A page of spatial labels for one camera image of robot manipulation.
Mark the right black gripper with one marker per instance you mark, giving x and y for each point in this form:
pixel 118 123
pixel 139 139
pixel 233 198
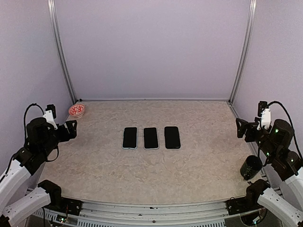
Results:
pixel 242 131

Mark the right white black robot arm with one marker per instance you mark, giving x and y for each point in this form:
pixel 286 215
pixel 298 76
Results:
pixel 274 143

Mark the black cup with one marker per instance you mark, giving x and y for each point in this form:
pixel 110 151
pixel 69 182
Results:
pixel 251 166

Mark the light blue phone case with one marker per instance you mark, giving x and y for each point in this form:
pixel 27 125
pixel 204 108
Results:
pixel 123 142

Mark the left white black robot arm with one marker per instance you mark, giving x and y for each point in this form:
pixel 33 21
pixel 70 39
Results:
pixel 42 139

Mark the red white patterned bowl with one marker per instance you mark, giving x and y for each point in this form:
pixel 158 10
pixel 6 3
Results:
pixel 77 110

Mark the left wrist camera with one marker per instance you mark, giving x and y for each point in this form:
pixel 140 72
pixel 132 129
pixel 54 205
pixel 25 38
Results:
pixel 50 115

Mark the left aluminium frame post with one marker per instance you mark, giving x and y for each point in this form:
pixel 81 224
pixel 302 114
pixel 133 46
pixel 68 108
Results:
pixel 61 55

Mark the right aluminium frame post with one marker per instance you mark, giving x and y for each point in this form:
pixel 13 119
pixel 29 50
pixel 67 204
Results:
pixel 244 51

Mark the front aluminium rail base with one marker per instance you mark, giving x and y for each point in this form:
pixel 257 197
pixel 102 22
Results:
pixel 221 213

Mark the black phone case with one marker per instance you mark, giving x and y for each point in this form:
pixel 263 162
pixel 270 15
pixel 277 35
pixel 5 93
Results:
pixel 179 146

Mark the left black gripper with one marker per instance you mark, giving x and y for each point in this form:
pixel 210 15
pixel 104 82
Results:
pixel 72 131

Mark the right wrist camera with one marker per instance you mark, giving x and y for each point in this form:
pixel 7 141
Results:
pixel 264 114

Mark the aluminium frame post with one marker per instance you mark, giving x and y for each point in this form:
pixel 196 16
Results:
pixel 61 55
pixel 244 51

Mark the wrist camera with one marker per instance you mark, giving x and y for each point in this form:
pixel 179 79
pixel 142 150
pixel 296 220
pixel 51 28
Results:
pixel 264 114
pixel 50 115

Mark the lilac phone case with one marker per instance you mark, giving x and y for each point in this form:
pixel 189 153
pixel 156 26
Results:
pixel 145 144

